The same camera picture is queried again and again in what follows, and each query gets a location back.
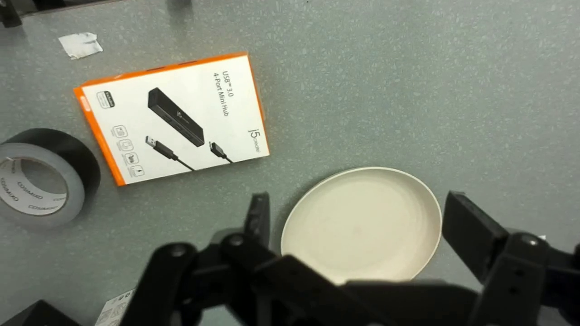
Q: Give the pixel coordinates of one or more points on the white orange USB hub box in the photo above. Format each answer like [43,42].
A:
[175,118]

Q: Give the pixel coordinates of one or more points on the black box corner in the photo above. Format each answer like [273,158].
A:
[37,315]

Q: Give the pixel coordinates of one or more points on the black tape roll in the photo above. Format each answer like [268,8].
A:
[75,160]

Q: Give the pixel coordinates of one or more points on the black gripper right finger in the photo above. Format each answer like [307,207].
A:
[474,232]

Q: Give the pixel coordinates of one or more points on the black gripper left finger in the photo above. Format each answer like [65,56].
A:
[258,214]

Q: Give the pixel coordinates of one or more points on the small white paper label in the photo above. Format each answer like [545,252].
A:
[115,308]
[81,44]

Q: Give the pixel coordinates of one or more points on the white round plate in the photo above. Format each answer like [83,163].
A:
[364,223]

